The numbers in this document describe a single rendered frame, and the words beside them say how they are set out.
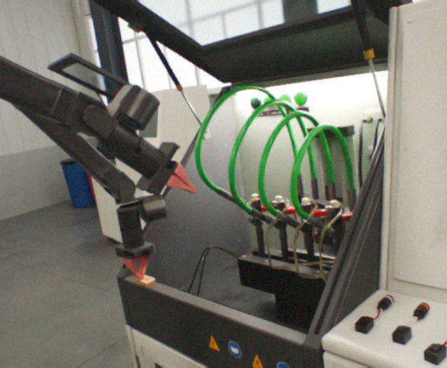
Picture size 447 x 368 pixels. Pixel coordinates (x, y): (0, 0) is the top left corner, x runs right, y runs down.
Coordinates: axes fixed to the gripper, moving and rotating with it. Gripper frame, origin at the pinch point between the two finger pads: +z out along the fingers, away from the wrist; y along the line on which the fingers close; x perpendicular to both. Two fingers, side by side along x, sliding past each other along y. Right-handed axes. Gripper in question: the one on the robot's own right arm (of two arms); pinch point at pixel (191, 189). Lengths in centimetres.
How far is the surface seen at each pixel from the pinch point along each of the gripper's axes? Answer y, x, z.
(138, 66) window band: 211, 622, 100
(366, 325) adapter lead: -6.6, -26.4, 29.4
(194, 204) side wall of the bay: 4, 50, 27
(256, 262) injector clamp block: -4.0, 16.0, 34.4
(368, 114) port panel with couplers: 45, 7, 37
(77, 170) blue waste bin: 17, 623, 110
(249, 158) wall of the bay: 28, 52, 38
